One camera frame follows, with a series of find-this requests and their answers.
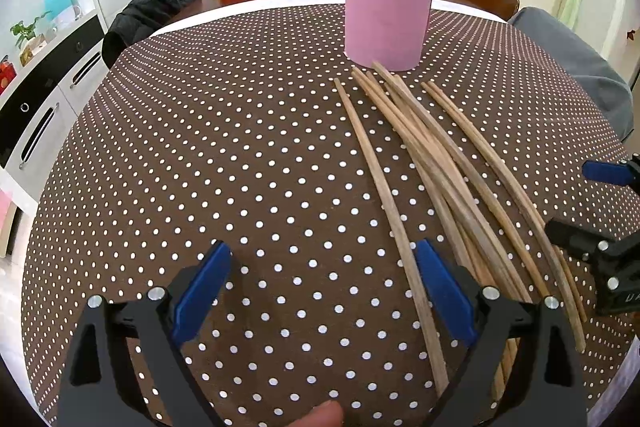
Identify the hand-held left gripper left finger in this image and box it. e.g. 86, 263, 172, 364
55, 239, 233, 427

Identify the black and white cabinet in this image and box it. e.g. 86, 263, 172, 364
0, 2, 121, 268

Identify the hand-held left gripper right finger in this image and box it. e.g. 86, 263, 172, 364
414, 239, 588, 427

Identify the pink cup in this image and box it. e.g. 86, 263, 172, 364
342, 0, 440, 72

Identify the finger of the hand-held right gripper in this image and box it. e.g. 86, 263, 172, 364
581, 157, 640, 195
545, 218, 608, 263

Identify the pile of wooden chopsticks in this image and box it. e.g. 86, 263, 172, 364
332, 61, 588, 400

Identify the person's left hand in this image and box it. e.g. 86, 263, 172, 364
289, 399, 346, 427

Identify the brown polka-dot tablecloth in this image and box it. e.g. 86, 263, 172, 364
20, 0, 636, 427

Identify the black jacket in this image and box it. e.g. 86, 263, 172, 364
101, 0, 205, 70

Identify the pink box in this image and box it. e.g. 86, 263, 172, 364
0, 192, 18, 258

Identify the teal appliance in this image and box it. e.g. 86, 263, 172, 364
44, 0, 81, 28

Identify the potted plant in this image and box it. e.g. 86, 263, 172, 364
10, 12, 53, 58

